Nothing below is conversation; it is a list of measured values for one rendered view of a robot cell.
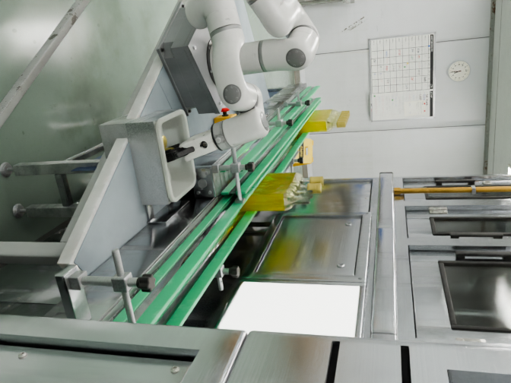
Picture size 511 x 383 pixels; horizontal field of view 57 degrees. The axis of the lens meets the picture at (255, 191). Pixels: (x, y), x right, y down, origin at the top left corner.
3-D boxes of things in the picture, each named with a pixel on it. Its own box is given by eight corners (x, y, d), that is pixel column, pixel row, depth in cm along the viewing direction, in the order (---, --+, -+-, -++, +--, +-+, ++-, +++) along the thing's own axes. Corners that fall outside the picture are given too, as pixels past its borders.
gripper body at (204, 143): (221, 154, 120) (185, 166, 124) (233, 144, 129) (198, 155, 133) (210, 127, 118) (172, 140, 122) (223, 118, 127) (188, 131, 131)
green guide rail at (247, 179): (220, 195, 144) (245, 194, 142) (220, 192, 143) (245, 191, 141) (309, 99, 302) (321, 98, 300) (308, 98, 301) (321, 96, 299)
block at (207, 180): (193, 198, 141) (215, 198, 139) (188, 169, 138) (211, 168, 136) (198, 194, 145) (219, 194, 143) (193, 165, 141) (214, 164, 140)
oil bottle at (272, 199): (228, 211, 152) (293, 211, 146) (226, 195, 150) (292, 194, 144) (233, 205, 157) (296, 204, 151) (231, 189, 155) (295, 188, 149)
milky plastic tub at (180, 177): (143, 206, 124) (172, 205, 122) (125, 122, 117) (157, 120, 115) (170, 184, 140) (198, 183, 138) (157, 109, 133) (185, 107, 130)
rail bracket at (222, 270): (190, 292, 123) (239, 294, 119) (186, 269, 121) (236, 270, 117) (196, 284, 127) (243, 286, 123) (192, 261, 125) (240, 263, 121)
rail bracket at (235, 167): (216, 204, 140) (256, 204, 137) (208, 150, 135) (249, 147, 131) (220, 200, 143) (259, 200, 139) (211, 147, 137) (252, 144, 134)
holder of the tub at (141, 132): (145, 223, 127) (172, 223, 124) (125, 123, 118) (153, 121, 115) (172, 200, 142) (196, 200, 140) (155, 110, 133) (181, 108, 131)
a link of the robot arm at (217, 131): (228, 152, 119) (218, 155, 120) (238, 143, 127) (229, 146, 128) (217, 125, 117) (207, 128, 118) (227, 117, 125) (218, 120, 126)
